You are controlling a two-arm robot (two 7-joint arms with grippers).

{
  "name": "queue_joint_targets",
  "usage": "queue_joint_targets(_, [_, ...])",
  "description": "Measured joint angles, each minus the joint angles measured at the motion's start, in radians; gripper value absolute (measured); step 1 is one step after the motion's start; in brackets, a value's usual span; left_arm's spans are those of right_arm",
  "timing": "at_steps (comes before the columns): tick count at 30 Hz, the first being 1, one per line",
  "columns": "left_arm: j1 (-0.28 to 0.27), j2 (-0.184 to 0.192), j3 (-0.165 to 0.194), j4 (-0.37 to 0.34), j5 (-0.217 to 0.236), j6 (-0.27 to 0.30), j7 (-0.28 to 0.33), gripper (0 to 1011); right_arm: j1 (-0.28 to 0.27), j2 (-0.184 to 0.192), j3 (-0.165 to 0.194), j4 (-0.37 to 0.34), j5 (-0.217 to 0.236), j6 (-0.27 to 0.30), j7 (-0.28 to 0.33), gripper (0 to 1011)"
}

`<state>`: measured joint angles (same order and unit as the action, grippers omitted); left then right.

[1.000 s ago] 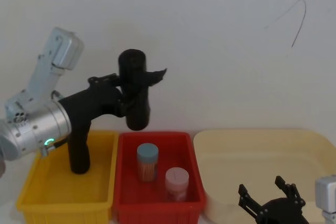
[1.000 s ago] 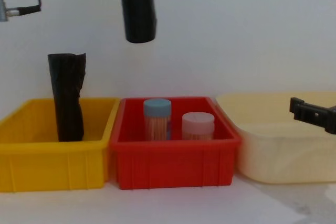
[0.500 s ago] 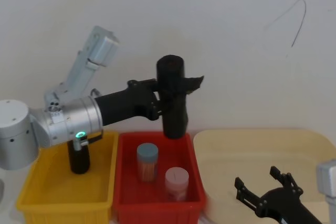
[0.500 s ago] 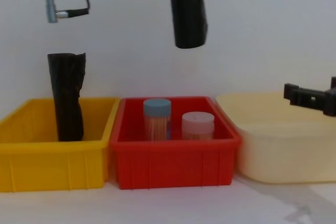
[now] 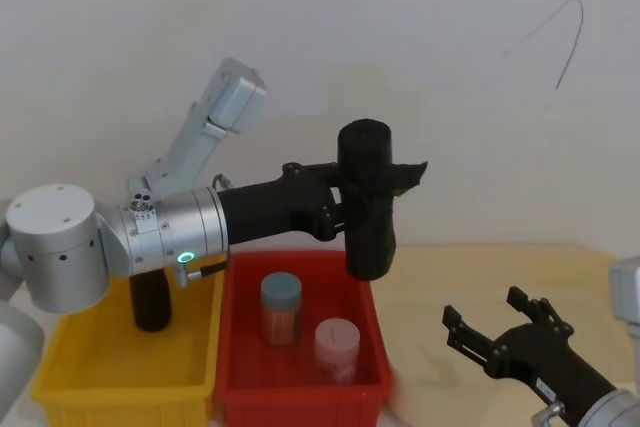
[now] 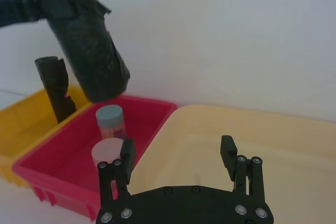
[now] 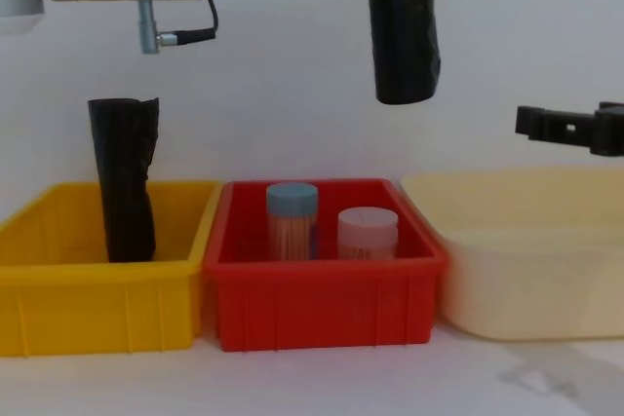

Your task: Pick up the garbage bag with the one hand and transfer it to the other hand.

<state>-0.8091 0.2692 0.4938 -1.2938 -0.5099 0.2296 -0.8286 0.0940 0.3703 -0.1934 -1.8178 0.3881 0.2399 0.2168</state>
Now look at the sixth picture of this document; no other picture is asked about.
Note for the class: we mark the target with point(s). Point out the can with blue lid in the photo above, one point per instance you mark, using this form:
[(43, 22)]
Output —
[(111, 124)]

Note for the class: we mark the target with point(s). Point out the yellow plastic bin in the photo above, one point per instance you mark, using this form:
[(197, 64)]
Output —
[(23, 124)]

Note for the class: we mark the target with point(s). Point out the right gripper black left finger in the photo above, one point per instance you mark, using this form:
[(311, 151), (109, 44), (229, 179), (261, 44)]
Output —
[(128, 161)]

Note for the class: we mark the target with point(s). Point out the small black wrapped cylinder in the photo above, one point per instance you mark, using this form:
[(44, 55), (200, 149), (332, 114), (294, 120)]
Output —
[(56, 87)]

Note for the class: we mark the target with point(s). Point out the cream plastic tray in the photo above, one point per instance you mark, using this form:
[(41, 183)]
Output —
[(199, 150)]

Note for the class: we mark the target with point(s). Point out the large black cylinder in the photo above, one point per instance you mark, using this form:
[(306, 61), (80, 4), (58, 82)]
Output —
[(92, 51)]

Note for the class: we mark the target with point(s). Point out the red plastic bin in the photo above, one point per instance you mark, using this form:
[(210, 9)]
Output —
[(65, 161)]

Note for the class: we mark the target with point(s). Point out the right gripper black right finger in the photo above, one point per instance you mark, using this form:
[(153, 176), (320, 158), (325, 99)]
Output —
[(229, 155)]

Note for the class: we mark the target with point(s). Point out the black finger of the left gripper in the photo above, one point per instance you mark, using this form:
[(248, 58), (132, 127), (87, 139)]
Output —
[(31, 7)]

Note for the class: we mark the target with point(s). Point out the can with white lid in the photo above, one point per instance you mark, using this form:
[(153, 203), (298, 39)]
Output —
[(106, 150)]

